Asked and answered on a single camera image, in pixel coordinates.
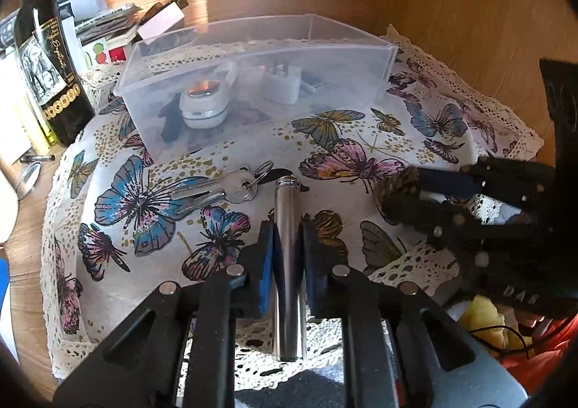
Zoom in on white container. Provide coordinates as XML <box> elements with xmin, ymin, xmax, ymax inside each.
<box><xmin>0</xmin><ymin>155</ymin><xmax>42</xmax><ymax>247</ymax></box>

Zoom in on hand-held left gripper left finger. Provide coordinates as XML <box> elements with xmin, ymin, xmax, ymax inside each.
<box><xmin>53</xmin><ymin>218</ymin><xmax>278</xmax><ymax>408</ymax></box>

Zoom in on silver metal cylinder flashlight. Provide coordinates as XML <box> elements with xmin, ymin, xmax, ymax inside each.
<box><xmin>275</xmin><ymin>175</ymin><xmax>310</xmax><ymax>362</ymax></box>

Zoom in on white charger plug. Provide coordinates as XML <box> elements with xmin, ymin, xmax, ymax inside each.
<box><xmin>259</xmin><ymin>60</ymin><xmax>302</xmax><ymax>104</ymax></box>

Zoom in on clear plastic storage box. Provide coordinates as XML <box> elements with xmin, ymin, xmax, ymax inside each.
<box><xmin>113</xmin><ymin>14</ymin><xmax>401</xmax><ymax>161</ymax></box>

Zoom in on dark wine bottle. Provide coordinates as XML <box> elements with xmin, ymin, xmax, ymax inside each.
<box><xmin>13</xmin><ymin>0</ymin><xmax>96</xmax><ymax>148</ymax></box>

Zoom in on orange cloth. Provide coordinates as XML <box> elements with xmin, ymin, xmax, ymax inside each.
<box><xmin>499</xmin><ymin>313</ymin><xmax>572</xmax><ymax>384</ymax></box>

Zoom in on brown twine roll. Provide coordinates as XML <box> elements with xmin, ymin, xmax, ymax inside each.
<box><xmin>372</xmin><ymin>166</ymin><xmax>437</xmax><ymax>229</ymax></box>

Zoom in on blue object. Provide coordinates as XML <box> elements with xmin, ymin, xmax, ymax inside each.
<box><xmin>0</xmin><ymin>257</ymin><xmax>12</xmax><ymax>328</ymax></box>

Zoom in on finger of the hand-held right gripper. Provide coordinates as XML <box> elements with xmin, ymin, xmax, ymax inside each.
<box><xmin>383</xmin><ymin>198</ymin><xmax>558</xmax><ymax>270</ymax></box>
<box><xmin>416</xmin><ymin>156</ymin><xmax>559</xmax><ymax>211</ymax></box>

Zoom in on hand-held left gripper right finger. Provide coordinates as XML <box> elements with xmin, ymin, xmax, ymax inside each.
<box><xmin>302</xmin><ymin>217</ymin><xmax>528</xmax><ymax>408</ymax></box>

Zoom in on silver keys on key ring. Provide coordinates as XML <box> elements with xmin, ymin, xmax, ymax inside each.
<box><xmin>171</xmin><ymin>161</ymin><xmax>276</xmax><ymax>216</ymax></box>

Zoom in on butterfly print lace cloth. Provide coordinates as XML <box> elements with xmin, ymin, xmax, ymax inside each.
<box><xmin>40</xmin><ymin>23</ymin><xmax>543</xmax><ymax>391</ymax></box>

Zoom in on card with red green dots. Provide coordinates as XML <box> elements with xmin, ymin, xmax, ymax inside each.
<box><xmin>80</xmin><ymin>37</ymin><xmax>128</xmax><ymax>71</ymax></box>

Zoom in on black and white stick device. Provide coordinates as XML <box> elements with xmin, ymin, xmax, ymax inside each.
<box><xmin>137</xmin><ymin>0</ymin><xmax>190</xmax><ymax>41</ymax></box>

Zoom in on stack of papers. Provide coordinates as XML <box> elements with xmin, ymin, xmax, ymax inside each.
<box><xmin>73</xmin><ymin>3</ymin><xmax>142</xmax><ymax>47</ymax></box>

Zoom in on white round device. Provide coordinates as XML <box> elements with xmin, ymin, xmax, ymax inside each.
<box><xmin>178</xmin><ymin>61</ymin><xmax>238</xmax><ymax>130</ymax></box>

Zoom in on yellow soft object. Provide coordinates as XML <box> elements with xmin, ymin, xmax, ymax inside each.
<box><xmin>457</xmin><ymin>294</ymin><xmax>512</xmax><ymax>357</ymax></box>

